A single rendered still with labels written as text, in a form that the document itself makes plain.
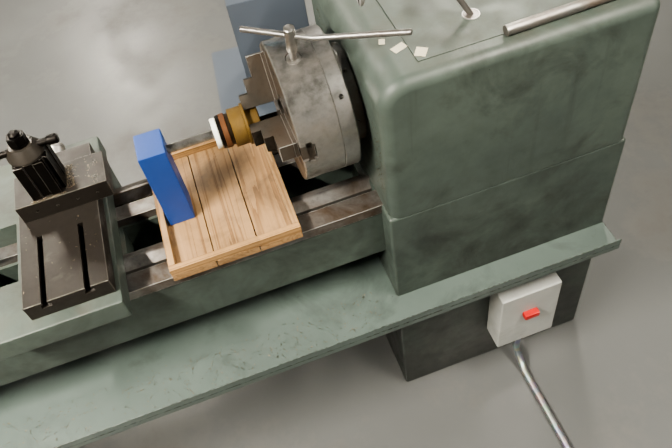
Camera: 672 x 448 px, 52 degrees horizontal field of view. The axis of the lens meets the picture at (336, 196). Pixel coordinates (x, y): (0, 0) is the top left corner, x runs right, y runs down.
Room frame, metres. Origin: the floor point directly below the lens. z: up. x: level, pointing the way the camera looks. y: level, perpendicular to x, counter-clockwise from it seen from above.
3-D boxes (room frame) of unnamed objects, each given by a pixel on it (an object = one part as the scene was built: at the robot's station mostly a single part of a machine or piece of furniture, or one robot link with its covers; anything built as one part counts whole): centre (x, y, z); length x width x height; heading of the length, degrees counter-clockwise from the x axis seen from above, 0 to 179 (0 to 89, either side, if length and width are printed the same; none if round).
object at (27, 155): (1.10, 0.63, 1.13); 0.08 x 0.08 x 0.03
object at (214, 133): (1.08, 0.28, 1.08); 0.13 x 0.07 x 0.07; 100
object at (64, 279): (1.04, 0.62, 0.95); 0.43 x 0.18 x 0.04; 10
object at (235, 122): (1.10, 0.18, 1.08); 0.09 x 0.09 x 0.09; 10
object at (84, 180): (1.11, 0.60, 1.00); 0.20 x 0.10 x 0.05; 100
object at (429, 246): (1.22, -0.36, 0.43); 0.60 x 0.48 x 0.86; 100
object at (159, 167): (1.07, 0.37, 1.00); 0.08 x 0.06 x 0.23; 10
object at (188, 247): (1.09, 0.27, 0.88); 0.36 x 0.30 x 0.04; 10
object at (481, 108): (1.22, -0.36, 1.06); 0.59 x 0.48 x 0.39; 100
